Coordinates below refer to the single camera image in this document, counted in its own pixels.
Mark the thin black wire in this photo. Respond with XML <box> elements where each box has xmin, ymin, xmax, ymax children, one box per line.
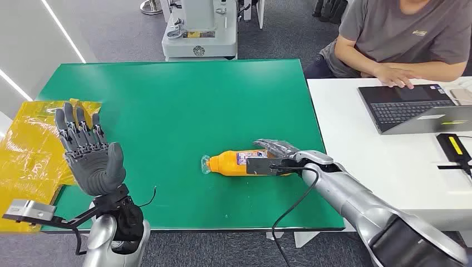
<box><xmin>138</xmin><ymin>186</ymin><xmax>158</xmax><ymax>208</ymax></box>

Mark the right wrist camera black cable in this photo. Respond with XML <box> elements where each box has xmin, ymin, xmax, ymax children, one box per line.
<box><xmin>271</xmin><ymin>165</ymin><xmax>320</xmax><ymax>267</ymax></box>

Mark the orange plastic bottle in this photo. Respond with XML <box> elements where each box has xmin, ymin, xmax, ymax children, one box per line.
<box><xmin>200</xmin><ymin>149</ymin><xmax>296</xmax><ymax>177</ymax></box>

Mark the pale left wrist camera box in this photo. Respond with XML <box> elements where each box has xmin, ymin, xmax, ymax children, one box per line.
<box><xmin>2</xmin><ymin>199</ymin><xmax>57</xmax><ymax>224</ymax></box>

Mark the seated person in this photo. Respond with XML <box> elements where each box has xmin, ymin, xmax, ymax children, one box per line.
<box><xmin>304</xmin><ymin>0</ymin><xmax>472</xmax><ymax>90</ymax></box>

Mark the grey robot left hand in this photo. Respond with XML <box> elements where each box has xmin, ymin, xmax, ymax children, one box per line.
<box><xmin>54</xmin><ymin>102</ymin><xmax>127</xmax><ymax>197</ymax></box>

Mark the white desk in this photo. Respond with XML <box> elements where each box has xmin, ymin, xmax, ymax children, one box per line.
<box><xmin>307</xmin><ymin>76</ymin><xmax>472</xmax><ymax>248</ymax></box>

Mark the round metal stanchion base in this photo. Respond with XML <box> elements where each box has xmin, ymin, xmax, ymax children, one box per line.
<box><xmin>139</xmin><ymin>0</ymin><xmax>164</xmax><ymax>16</ymax></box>

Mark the black bag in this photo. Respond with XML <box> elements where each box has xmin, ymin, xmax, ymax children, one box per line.
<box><xmin>312</xmin><ymin>0</ymin><xmax>348</xmax><ymax>25</ymax></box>

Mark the black adapter with yellow label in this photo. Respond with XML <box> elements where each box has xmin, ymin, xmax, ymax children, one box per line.
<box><xmin>436</xmin><ymin>133</ymin><xmax>472</xmax><ymax>165</ymax></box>

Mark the wrist camera black cable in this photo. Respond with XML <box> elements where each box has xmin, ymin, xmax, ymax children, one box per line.
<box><xmin>72</xmin><ymin>226</ymin><xmax>89</xmax><ymax>257</ymax></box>
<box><xmin>271</xmin><ymin>165</ymin><xmax>320</xmax><ymax>267</ymax></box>

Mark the white robot stand base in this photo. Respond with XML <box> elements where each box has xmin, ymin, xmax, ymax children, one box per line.
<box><xmin>161</xmin><ymin>0</ymin><xmax>239</xmax><ymax>62</ymax></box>

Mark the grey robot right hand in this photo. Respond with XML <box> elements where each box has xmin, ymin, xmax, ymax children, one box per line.
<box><xmin>253</xmin><ymin>139</ymin><xmax>302</xmax><ymax>160</ymax></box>

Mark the left wrist camera black cable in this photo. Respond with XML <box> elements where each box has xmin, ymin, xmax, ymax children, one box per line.
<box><xmin>72</xmin><ymin>226</ymin><xmax>89</xmax><ymax>257</ymax></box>

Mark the green topped table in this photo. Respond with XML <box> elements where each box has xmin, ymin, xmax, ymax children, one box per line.
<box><xmin>37</xmin><ymin>58</ymin><xmax>346</xmax><ymax>248</ymax></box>

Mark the dark grey laptop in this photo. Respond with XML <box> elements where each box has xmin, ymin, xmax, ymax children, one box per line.
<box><xmin>357</xmin><ymin>83</ymin><xmax>472</xmax><ymax>136</ymax></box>

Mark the yellow film wrapped cardboard box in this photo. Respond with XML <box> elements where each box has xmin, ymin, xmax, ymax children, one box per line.
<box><xmin>0</xmin><ymin>98</ymin><xmax>102</xmax><ymax>234</ymax></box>

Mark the white furniture panel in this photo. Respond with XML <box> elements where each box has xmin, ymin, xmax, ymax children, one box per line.
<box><xmin>243</xmin><ymin>0</ymin><xmax>266</xmax><ymax>29</ymax></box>

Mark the pale smartphone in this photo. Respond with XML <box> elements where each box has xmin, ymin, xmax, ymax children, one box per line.
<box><xmin>450</xmin><ymin>88</ymin><xmax>472</xmax><ymax>106</ymax></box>

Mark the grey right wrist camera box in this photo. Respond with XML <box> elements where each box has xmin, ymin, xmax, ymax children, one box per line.
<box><xmin>245</xmin><ymin>156</ymin><xmax>282</xmax><ymax>176</ymax></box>

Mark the person's right hand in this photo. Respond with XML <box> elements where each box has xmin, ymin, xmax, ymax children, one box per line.
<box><xmin>373</xmin><ymin>63</ymin><xmax>422</xmax><ymax>90</ymax></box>

